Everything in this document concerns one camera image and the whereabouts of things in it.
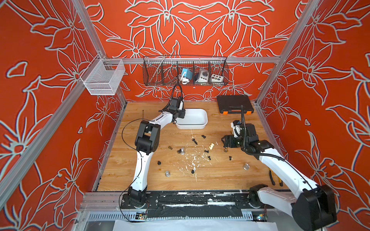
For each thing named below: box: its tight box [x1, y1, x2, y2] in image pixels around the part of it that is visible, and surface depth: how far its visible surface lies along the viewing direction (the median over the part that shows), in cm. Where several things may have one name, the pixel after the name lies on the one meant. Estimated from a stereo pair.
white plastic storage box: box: [175, 108, 209, 130], surface depth 106 cm
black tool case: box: [216, 95, 254, 116], surface depth 117 cm
